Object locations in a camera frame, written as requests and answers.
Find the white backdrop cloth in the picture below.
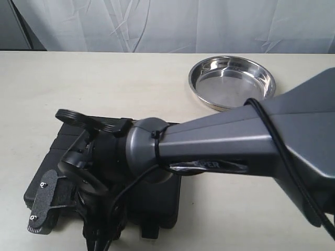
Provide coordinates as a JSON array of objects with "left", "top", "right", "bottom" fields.
[{"left": 14, "top": 1, "right": 334, "bottom": 53}]

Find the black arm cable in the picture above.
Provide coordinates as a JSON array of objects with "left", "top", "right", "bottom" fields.
[{"left": 88, "top": 98, "right": 335, "bottom": 251}]

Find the black plastic tool case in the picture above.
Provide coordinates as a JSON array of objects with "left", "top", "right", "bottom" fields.
[{"left": 24, "top": 124, "right": 181, "bottom": 239}]

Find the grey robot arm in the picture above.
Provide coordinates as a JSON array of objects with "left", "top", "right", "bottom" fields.
[{"left": 24, "top": 68, "right": 334, "bottom": 250}]

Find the round stainless steel tray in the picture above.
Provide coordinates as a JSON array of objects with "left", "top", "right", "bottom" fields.
[{"left": 188, "top": 55, "right": 276, "bottom": 111}]

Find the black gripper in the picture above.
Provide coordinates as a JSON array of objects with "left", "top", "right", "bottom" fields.
[{"left": 26, "top": 125, "right": 131, "bottom": 251}]

